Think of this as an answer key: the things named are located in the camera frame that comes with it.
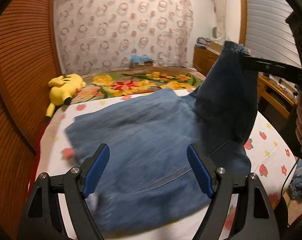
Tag grey window shutter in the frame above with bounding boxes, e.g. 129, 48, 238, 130
245, 0, 301, 68

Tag blue denim pants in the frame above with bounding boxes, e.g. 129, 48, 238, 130
65, 41, 258, 234

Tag floral brown bed cover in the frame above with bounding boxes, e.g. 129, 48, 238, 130
71, 67, 205, 104

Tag patterned lace curtain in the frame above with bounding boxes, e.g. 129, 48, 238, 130
54, 0, 193, 75

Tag yellow pikachu plush toy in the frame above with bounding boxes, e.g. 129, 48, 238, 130
45, 74, 86, 121

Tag wooden louvered closet door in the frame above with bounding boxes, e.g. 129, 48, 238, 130
0, 0, 61, 239

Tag blue item in box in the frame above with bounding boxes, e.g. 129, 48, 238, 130
129, 54, 153, 68

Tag wooden sideboard cabinet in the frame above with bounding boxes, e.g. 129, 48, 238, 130
193, 46, 297, 120

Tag blue denim garment at edge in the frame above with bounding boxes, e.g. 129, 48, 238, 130
288, 159, 302, 201

